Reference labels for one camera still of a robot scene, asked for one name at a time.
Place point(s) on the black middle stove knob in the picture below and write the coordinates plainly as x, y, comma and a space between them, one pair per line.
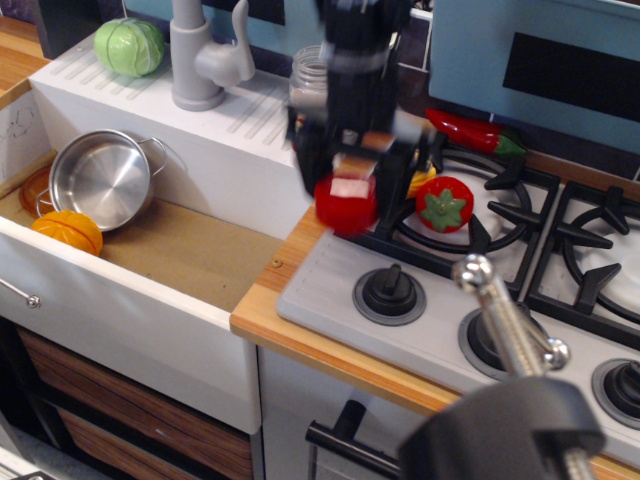
478, 347

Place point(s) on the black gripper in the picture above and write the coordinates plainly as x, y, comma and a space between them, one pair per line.
362, 99

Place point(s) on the black right stove knob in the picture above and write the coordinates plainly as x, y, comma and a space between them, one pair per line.
615, 385

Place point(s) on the black oven door handle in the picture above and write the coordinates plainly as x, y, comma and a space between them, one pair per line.
340, 441

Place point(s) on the orange toy pumpkin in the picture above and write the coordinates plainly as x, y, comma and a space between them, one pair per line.
72, 228

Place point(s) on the black burner grate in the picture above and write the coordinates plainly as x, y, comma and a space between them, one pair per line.
512, 203
587, 273

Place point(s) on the red plastic cap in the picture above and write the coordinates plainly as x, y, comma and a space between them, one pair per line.
346, 204

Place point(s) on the black left burner grate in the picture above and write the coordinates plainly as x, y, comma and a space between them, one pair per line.
512, 203

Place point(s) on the red toy tomato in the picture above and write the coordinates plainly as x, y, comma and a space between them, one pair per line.
444, 204

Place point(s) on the yellow toy corn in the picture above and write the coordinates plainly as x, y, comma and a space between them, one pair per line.
419, 179

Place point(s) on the black left stove knob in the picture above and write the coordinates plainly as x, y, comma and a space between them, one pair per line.
389, 297

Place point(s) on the black stove knob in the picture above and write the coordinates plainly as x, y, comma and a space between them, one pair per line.
389, 297
478, 347
615, 385

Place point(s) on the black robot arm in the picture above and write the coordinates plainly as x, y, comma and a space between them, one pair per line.
357, 153

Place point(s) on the clear spice jar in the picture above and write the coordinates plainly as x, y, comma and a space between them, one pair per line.
308, 86

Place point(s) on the green toy cabbage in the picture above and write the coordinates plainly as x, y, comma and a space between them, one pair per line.
130, 47

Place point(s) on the black right burner grate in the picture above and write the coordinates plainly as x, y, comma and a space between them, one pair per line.
587, 273

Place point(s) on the white toy sink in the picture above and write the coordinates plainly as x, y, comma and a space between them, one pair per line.
155, 306

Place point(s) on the grey toy faucet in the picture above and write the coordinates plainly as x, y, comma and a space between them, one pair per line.
202, 68

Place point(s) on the metal towel rail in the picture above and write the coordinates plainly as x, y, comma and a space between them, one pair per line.
32, 301

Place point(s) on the stainless steel pot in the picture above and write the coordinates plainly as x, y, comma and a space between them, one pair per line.
106, 175

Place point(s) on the red toy chili pepper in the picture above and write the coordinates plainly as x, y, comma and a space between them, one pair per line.
479, 135

